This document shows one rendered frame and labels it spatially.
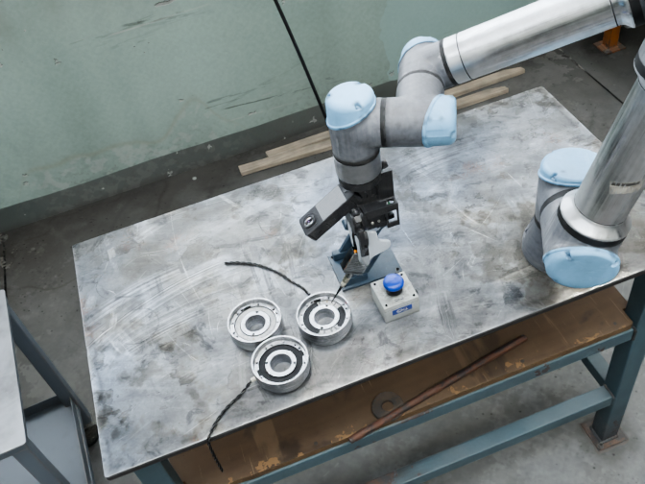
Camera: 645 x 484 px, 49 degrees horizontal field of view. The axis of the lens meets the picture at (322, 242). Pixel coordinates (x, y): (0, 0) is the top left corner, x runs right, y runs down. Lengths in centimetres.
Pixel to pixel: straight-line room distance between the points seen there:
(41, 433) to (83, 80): 128
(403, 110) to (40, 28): 182
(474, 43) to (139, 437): 87
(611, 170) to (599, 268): 18
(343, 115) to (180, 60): 179
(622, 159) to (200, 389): 82
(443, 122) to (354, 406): 73
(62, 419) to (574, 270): 149
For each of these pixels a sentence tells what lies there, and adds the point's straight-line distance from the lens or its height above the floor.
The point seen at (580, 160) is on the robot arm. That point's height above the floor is 103.
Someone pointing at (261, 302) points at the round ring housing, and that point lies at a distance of 140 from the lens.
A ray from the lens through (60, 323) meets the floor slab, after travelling 270.
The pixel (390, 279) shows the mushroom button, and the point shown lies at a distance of 133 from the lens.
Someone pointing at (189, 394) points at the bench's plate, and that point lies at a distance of 135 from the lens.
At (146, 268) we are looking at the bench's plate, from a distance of 158.
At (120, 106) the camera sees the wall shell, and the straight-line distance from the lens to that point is 285.
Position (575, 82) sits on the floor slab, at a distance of 331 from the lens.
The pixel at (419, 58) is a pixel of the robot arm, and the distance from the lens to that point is 116.
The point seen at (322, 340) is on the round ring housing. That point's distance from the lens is 132.
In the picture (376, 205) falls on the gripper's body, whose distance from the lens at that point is 119.
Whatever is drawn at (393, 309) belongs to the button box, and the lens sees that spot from 134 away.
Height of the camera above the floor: 190
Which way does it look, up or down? 47 degrees down
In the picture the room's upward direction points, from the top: 11 degrees counter-clockwise
